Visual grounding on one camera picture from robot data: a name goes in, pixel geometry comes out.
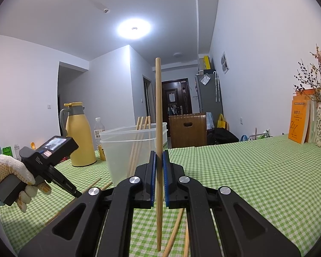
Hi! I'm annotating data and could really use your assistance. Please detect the white gloved left hand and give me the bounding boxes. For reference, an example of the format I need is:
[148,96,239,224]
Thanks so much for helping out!
[0,154,51,213]

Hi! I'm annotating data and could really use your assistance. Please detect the yellow thermos jug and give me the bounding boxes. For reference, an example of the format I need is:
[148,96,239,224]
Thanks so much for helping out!
[59,102,97,167]

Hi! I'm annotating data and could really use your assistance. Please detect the yellow bear mug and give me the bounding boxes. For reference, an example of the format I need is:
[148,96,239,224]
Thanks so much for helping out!
[98,145,106,161]

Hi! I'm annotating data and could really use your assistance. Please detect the clear plastic bottle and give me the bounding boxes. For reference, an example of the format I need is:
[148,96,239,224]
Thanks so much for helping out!
[94,117,105,149]

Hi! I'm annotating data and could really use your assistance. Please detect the clear plastic container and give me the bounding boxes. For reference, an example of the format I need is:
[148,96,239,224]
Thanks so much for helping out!
[100,123,156,186]

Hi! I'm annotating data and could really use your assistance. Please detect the yellow tote bag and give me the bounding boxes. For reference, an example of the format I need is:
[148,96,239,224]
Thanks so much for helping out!
[217,114,227,129]

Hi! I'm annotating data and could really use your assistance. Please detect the wooden stool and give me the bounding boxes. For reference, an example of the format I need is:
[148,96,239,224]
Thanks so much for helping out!
[169,113,207,148]

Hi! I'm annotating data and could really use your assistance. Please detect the orange book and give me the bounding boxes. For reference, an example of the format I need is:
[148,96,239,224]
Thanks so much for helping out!
[288,89,317,144]

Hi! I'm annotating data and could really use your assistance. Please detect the grey refrigerator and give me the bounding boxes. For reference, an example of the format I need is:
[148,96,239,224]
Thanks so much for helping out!
[195,71,223,124]

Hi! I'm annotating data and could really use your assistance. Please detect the dark entrance door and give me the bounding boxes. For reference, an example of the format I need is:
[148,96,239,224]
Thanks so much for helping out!
[162,78,192,137]

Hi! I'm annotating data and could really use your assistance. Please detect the round ceiling light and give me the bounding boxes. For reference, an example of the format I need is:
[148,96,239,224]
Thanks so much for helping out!
[116,17,152,40]

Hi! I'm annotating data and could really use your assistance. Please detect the dried flower branches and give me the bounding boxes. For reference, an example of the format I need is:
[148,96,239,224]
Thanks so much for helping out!
[294,45,321,102]

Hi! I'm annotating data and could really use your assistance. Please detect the yellow box on fridge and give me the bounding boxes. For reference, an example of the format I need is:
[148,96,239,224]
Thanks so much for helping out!
[203,55,211,70]

